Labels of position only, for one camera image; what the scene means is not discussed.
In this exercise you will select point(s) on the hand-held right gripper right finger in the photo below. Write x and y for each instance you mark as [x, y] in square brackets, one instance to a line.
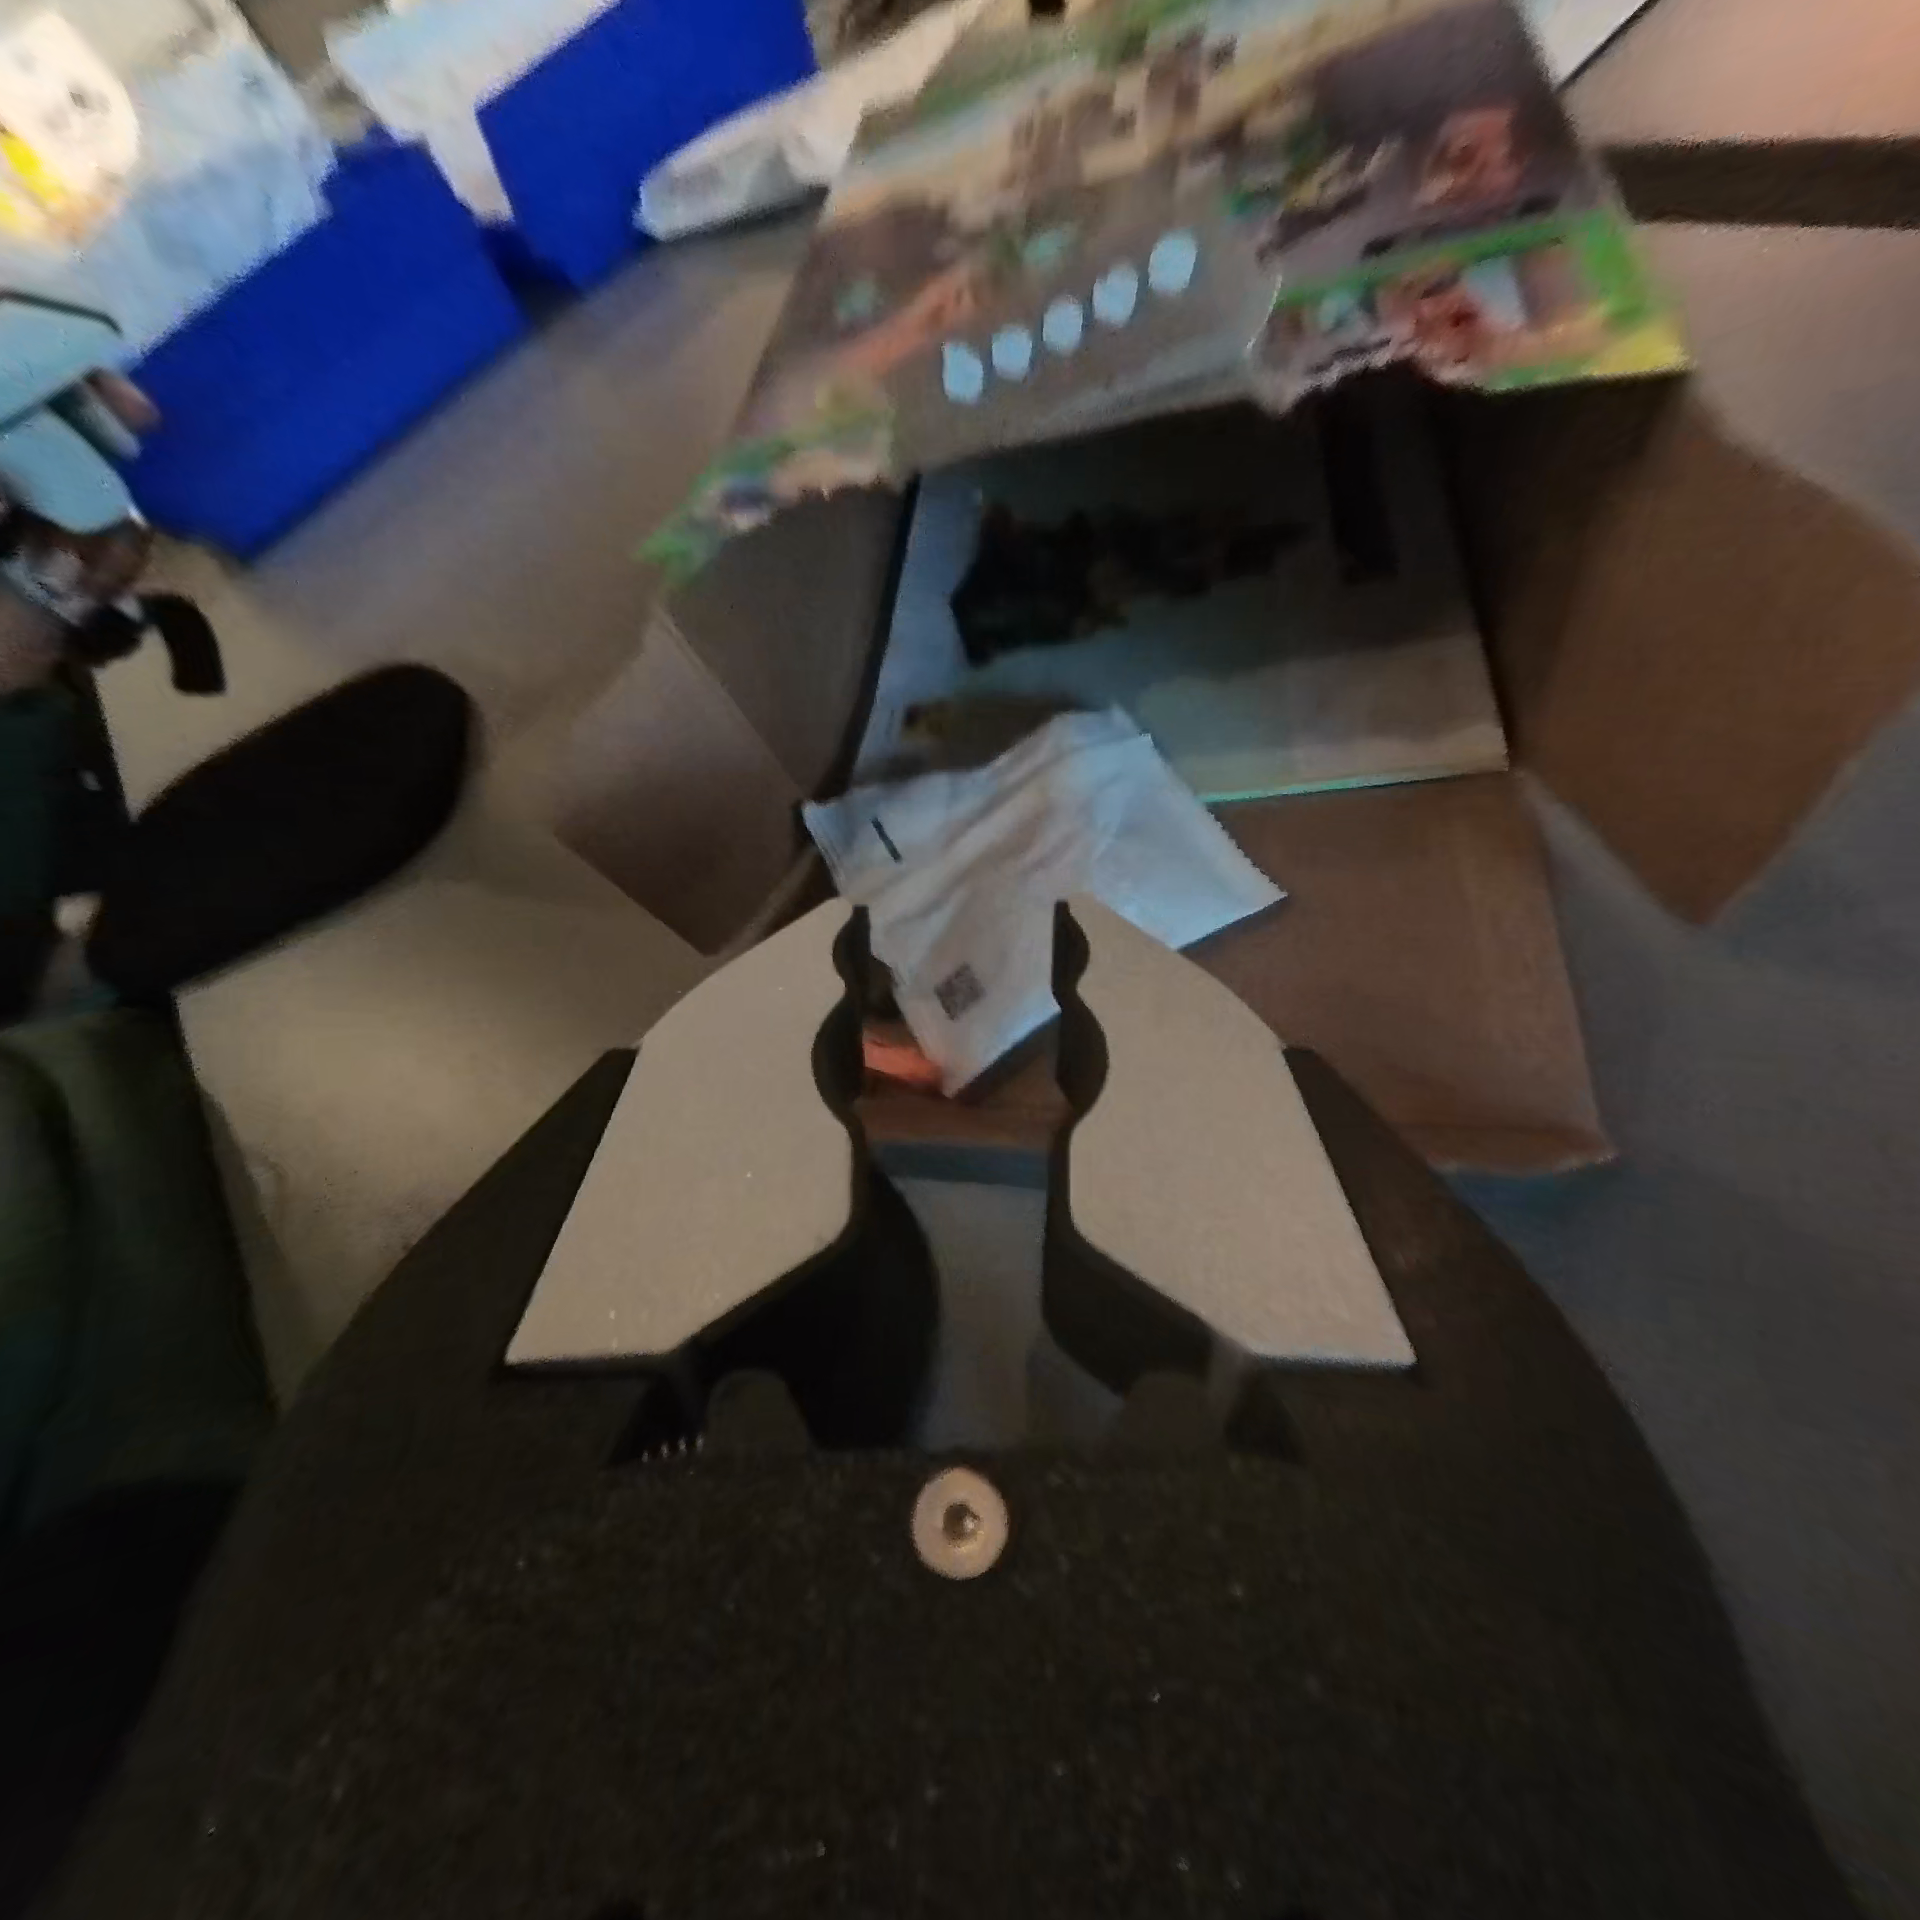
[1231, 1185]

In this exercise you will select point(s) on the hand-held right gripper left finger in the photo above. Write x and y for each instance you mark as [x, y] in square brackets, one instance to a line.
[722, 1185]

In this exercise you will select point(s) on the small white brick-print bag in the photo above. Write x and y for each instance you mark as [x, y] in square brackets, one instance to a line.
[1021, 839]

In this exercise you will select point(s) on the blue plastic bin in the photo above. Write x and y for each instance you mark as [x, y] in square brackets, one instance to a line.
[646, 119]
[300, 359]

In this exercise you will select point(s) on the green toy brick box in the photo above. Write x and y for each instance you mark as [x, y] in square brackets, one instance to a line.
[1050, 149]

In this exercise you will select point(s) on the grey desk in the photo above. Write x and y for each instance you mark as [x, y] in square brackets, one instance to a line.
[376, 1051]

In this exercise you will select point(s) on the person's left hand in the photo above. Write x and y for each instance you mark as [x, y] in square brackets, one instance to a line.
[120, 418]

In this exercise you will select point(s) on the instruction booklet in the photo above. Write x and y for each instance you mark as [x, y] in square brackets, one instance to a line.
[1319, 676]

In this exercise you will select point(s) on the person's green sweatshirt torso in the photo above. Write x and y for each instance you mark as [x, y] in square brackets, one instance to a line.
[106, 1202]

